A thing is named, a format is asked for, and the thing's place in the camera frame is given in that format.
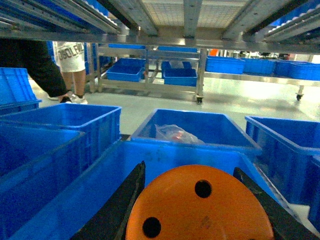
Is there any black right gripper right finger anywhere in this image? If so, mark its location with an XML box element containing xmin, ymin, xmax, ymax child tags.
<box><xmin>232</xmin><ymin>167</ymin><xmax>319</xmax><ymax>240</ymax></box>

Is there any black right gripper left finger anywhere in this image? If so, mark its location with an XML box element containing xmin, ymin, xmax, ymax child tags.
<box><xmin>71</xmin><ymin>161</ymin><xmax>146</xmax><ymax>240</ymax></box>

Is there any orange cylindrical cap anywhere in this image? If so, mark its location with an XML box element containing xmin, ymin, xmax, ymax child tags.
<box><xmin>125</xmin><ymin>164</ymin><xmax>274</xmax><ymax>240</ymax></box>

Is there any blue bin front target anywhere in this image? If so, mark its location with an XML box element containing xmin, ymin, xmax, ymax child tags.
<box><xmin>7</xmin><ymin>139</ymin><xmax>308</xmax><ymax>240</ymax></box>

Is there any blue bin right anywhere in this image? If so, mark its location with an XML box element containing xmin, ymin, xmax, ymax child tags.
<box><xmin>245</xmin><ymin>116</ymin><xmax>320</xmax><ymax>230</ymax></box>

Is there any blue bin left rear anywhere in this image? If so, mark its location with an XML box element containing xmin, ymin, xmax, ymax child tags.
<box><xmin>0</xmin><ymin>103</ymin><xmax>122</xmax><ymax>170</ymax></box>

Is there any blue bin left front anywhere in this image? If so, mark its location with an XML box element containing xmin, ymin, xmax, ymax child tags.
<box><xmin>0</xmin><ymin>121</ymin><xmax>88</xmax><ymax>240</ymax></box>

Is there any clear plastic bag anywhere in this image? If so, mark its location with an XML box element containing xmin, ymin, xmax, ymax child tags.
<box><xmin>154</xmin><ymin>124</ymin><xmax>205</xmax><ymax>145</ymax></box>

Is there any blue bin with plastic bag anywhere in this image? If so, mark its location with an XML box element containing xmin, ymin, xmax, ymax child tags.
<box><xmin>131</xmin><ymin>109</ymin><xmax>262</xmax><ymax>157</ymax></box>

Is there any blue crate far left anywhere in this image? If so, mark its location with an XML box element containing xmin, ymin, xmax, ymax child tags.
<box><xmin>0</xmin><ymin>67</ymin><xmax>41</xmax><ymax>115</ymax></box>

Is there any wheeled steel cart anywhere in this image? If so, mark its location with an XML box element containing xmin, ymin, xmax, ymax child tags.
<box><xmin>85</xmin><ymin>43</ymin><xmax>208</xmax><ymax>105</ymax></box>

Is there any person in white shorts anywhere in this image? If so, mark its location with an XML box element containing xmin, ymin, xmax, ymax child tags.
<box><xmin>52</xmin><ymin>41</ymin><xmax>88</xmax><ymax>105</ymax></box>

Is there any person in black trousers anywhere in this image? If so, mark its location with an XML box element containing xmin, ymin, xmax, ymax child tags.
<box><xmin>0</xmin><ymin>38</ymin><xmax>72</xmax><ymax>104</ymax></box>

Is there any steel flow rack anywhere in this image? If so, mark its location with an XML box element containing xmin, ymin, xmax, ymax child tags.
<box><xmin>0</xmin><ymin>0</ymin><xmax>320</xmax><ymax>54</ymax></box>

